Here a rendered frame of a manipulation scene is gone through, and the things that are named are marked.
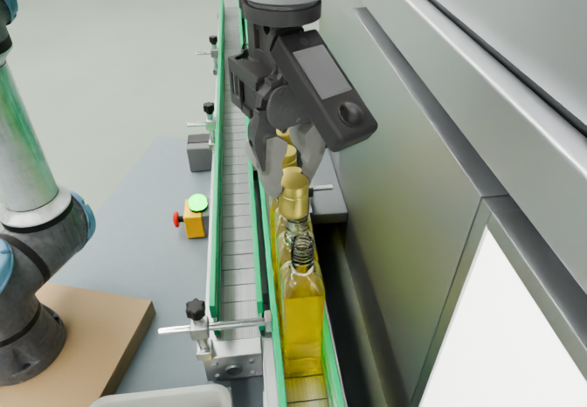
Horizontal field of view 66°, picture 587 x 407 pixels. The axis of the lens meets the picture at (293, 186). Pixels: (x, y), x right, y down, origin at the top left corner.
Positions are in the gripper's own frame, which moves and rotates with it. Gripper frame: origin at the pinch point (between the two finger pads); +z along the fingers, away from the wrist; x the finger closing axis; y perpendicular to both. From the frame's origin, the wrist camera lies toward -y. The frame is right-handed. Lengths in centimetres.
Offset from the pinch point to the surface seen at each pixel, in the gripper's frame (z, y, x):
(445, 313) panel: 4.3, -19.8, -4.5
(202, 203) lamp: 37, 46, -5
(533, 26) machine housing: -21.1, -16.4, -9.3
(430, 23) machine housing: -17.3, -3.9, -13.3
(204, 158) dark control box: 41, 69, -16
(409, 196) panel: 0.5, -8.1, -10.4
